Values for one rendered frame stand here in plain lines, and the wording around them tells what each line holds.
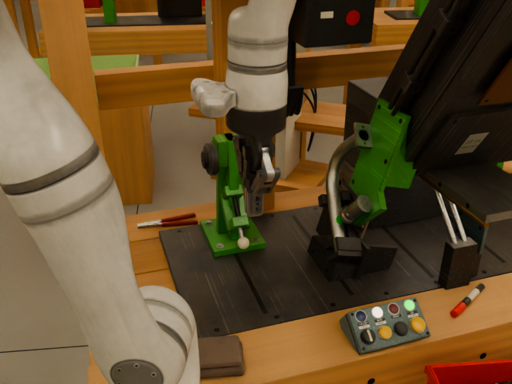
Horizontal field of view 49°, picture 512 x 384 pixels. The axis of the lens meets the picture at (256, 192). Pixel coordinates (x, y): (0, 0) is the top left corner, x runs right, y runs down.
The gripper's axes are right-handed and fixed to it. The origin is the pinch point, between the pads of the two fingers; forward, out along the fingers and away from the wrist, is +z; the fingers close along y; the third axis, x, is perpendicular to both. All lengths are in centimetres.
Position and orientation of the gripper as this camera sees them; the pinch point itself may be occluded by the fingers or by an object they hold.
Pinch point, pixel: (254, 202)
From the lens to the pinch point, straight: 75.7
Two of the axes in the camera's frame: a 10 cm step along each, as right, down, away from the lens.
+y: -3.1, -4.6, 8.3
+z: -0.2, 8.8, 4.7
